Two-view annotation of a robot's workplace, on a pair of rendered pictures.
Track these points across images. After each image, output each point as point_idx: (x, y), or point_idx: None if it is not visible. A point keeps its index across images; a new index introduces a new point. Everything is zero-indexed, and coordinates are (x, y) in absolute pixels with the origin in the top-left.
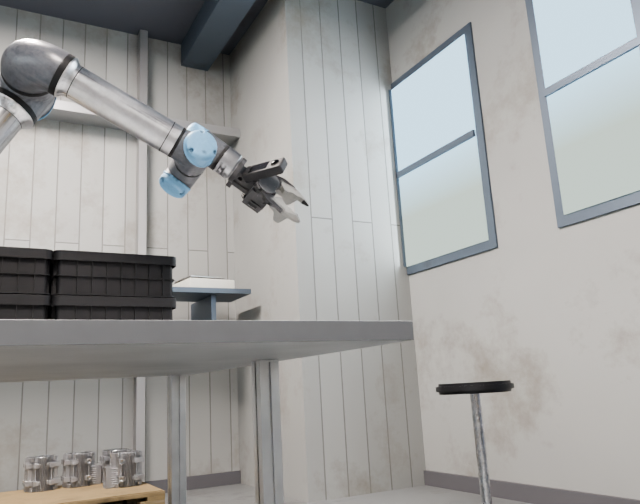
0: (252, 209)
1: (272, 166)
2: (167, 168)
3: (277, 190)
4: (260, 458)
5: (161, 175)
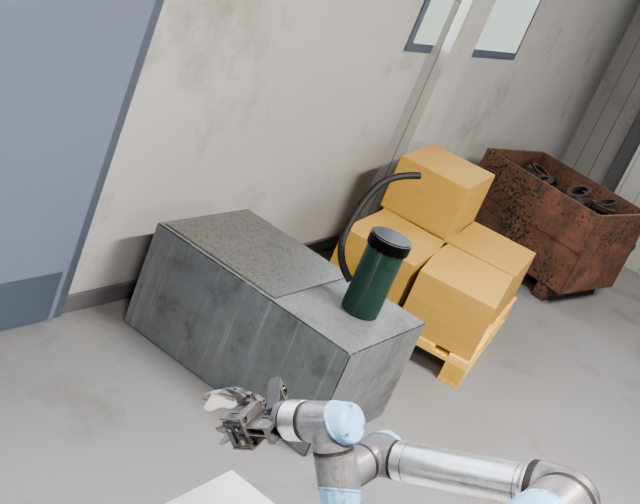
0: (240, 449)
1: (286, 397)
2: (359, 485)
3: (234, 406)
4: None
5: (359, 498)
